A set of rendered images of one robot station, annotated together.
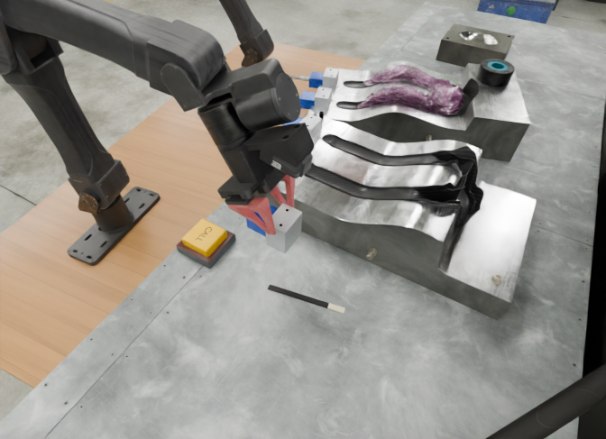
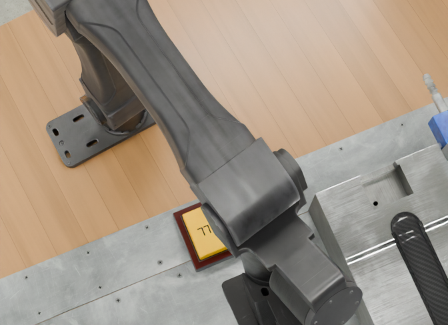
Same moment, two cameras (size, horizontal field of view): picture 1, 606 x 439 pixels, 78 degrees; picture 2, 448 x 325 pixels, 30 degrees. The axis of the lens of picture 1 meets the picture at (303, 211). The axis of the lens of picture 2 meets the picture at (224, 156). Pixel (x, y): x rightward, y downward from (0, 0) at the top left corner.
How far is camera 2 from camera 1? 56 cm
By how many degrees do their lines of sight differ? 30
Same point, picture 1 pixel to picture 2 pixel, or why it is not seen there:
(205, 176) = (279, 96)
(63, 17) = (128, 77)
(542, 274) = not seen: outside the picture
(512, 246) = not seen: outside the picture
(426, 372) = not seen: outside the picture
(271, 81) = (313, 309)
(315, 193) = (385, 283)
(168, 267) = (149, 233)
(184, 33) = (255, 175)
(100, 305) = (53, 234)
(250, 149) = (269, 306)
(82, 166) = (100, 95)
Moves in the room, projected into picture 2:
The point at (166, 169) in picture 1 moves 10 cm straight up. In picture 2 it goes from (233, 43) to (234, 11)
